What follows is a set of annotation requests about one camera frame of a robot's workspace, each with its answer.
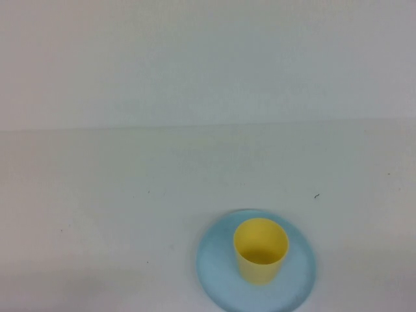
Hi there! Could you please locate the yellow plastic cup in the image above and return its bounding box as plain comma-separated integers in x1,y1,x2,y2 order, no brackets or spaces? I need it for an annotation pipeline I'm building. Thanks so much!
233,218,290,287

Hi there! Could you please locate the light blue round plate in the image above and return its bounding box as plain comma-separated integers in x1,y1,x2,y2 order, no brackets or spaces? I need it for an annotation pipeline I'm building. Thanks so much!
196,207,317,312

